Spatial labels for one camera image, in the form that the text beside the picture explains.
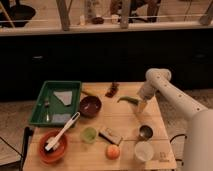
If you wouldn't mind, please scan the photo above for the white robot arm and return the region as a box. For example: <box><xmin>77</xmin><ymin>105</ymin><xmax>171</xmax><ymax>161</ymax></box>
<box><xmin>138</xmin><ymin>68</ymin><xmax>213</xmax><ymax>171</ymax></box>

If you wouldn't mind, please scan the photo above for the white cup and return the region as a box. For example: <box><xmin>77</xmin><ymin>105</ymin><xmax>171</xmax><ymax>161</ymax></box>
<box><xmin>134</xmin><ymin>141</ymin><xmax>154</xmax><ymax>162</ymax></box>

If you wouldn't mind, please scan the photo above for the yellow stick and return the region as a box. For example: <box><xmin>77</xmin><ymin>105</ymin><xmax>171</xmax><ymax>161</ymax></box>
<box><xmin>81</xmin><ymin>90</ymin><xmax>96</xmax><ymax>96</ymax></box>

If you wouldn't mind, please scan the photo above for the green plastic tray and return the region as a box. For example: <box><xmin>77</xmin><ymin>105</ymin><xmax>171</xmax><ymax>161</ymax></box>
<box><xmin>29</xmin><ymin>81</ymin><xmax>81</xmax><ymax>127</ymax></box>

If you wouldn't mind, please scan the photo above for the grey cloth piece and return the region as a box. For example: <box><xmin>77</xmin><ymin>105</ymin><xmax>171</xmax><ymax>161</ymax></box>
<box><xmin>53</xmin><ymin>91</ymin><xmax>72</xmax><ymax>106</ymax></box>

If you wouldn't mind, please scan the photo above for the orange bowl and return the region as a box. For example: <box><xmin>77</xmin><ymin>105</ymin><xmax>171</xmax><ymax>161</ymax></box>
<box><xmin>37</xmin><ymin>129</ymin><xmax>69</xmax><ymax>164</ymax></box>

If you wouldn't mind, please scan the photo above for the small green cup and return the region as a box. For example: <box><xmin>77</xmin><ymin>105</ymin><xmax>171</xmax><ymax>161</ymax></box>
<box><xmin>80</xmin><ymin>127</ymin><xmax>97</xmax><ymax>144</ymax></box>

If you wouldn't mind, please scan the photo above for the black cable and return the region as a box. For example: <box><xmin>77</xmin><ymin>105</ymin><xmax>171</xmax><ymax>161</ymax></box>
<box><xmin>169</xmin><ymin>133</ymin><xmax>188</xmax><ymax>164</ymax></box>

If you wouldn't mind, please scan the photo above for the metal fork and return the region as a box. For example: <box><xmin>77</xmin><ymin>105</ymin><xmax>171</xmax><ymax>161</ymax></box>
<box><xmin>44</xmin><ymin>98</ymin><xmax>50</xmax><ymax>122</ymax></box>

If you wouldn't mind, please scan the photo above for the dark red bowl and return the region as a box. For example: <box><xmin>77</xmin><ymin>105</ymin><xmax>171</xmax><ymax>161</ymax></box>
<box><xmin>79</xmin><ymin>96</ymin><xmax>102</xmax><ymax>118</ymax></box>

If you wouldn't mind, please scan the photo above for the dark metal cup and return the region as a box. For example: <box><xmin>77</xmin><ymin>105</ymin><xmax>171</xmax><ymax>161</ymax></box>
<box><xmin>138</xmin><ymin>125</ymin><xmax>153</xmax><ymax>141</ymax></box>

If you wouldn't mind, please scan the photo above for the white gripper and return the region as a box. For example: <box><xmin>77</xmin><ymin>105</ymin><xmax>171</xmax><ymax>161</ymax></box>
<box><xmin>136</xmin><ymin>82</ymin><xmax>157</xmax><ymax>114</ymax></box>

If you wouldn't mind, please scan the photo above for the white brush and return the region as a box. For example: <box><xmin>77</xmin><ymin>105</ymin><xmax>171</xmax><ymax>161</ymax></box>
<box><xmin>45</xmin><ymin>112</ymin><xmax>80</xmax><ymax>151</ymax></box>

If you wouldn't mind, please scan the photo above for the brown rectangular block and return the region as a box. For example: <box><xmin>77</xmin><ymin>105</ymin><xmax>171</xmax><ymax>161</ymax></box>
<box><xmin>99</xmin><ymin>127</ymin><xmax>123</xmax><ymax>145</ymax></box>

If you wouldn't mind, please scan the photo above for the orange fruit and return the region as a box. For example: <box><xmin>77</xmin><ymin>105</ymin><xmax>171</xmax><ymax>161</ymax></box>
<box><xmin>106</xmin><ymin>145</ymin><xmax>120</xmax><ymax>160</ymax></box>

